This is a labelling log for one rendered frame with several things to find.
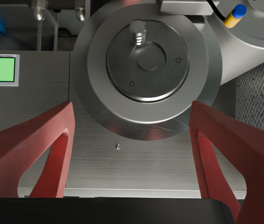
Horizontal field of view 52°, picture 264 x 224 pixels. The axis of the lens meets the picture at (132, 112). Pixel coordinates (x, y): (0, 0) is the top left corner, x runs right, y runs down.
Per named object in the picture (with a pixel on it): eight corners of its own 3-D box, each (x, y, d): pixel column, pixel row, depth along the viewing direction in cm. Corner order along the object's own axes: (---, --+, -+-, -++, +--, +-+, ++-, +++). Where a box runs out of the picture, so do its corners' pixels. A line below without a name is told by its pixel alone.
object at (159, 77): (130, 114, 24) (92, 41, 24) (130, 116, 26) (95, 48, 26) (204, 76, 24) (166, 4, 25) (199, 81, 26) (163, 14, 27)
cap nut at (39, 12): (45, -3, 58) (44, 18, 58) (50, 5, 62) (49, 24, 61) (28, -3, 58) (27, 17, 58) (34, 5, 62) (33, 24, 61)
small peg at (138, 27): (149, 22, 22) (142, 38, 22) (147, 34, 24) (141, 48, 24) (134, 15, 22) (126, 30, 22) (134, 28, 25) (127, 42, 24)
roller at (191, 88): (204, -1, 26) (213, 119, 25) (168, 65, 52) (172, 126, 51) (84, 5, 26) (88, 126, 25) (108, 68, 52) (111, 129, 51)
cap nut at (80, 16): (89, -2, 58) (88, 18, 58) (91, 6, 62) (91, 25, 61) (72, -2, 58) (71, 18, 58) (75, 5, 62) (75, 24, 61)
